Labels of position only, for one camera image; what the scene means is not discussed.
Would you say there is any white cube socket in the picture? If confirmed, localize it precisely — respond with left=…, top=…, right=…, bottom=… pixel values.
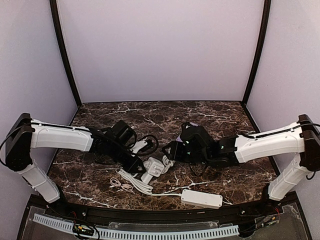
left=146, top=157, right=165, bottom=177

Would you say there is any white plug with cable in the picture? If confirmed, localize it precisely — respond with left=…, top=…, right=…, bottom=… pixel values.
left=117, top=169, right=182, bottom=197

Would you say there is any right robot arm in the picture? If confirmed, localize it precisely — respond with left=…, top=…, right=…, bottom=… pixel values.
left=162, top=114, right=320, bottom=202

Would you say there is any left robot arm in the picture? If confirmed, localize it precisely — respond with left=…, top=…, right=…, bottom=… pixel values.
left=0, top=113, right=148, bottom=204

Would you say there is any purple power strip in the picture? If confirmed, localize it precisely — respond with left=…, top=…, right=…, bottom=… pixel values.
left=176, top=121, right=198, bottom=142

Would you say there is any white power strip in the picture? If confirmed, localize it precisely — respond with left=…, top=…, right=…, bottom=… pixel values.
left=181, top=189, right=223, bottom=209

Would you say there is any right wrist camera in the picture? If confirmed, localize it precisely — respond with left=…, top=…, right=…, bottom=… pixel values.
left=180, top=122, right=210, bottom=147

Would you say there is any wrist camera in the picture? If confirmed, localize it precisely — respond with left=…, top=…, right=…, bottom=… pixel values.
left=111, top=120, right=136, bottom=145
left=180, top=122, right=210, bottom=147

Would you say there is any white tangled cable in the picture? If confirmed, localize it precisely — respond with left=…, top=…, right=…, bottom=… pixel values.
left=161, top=155, right=176, bottom=172

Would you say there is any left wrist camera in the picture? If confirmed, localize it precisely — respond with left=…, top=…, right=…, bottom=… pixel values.
left=111, top=120, right=136, bottom=145

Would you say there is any pink charging cable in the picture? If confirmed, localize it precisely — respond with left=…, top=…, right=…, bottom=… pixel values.
left=108, top=177, right=135, bottom=193

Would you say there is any black front table rail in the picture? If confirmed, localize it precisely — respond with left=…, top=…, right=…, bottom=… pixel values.
left=52, top=200, right=260, bottom=226

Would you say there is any white slotted cable duct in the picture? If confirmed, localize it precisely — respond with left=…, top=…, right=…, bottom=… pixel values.
left=32, top=213, right=240, bottom=240

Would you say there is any left black frame post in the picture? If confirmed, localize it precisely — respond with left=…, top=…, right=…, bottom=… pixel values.
left=49, top=0, right=83, bottom=108

